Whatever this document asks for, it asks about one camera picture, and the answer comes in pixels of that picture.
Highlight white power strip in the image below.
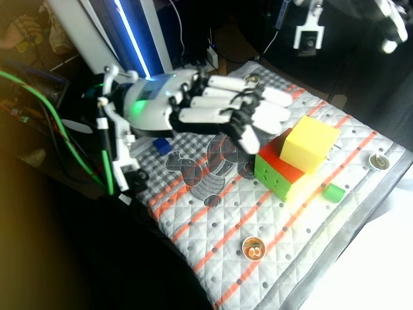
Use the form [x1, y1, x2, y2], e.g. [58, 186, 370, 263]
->
[205, 45, 219, 70]

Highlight grey quilt with bear print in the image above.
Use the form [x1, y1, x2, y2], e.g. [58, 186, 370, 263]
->
[134, 60, 407, 310]

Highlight toy bowl with egg halves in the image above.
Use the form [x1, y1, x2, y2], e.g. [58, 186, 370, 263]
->
[241, 236, 267, 262]

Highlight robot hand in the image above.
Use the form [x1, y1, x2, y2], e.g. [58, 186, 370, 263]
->
[370, 0, 409, 55]
[122, 66, 294, 156]

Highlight white flat blade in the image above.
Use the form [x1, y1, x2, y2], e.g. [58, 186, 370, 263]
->
[61, 118, 93, 135]

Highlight blue toy block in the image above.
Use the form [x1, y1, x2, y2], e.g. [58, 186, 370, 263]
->
[153, 138, 173, 154]

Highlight white pillar with light strip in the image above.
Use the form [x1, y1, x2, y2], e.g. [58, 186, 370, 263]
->
[45, 0, 175, 80]

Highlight green cable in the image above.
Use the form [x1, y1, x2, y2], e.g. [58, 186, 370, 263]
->
[0, 70, 116, 196]

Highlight Rubik's cube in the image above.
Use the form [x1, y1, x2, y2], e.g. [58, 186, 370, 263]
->
[254, 128, 327, 203]

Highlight white toy bowl, blue pattern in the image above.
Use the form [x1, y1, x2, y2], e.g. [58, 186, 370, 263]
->
[367, 152, 390, 172]

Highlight green toy cylinder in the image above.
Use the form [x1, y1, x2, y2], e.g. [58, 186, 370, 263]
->
[323, 183, 345, 203]

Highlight yellow foam block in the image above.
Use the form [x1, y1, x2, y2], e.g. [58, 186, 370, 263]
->
[279, 115, 342, 176]

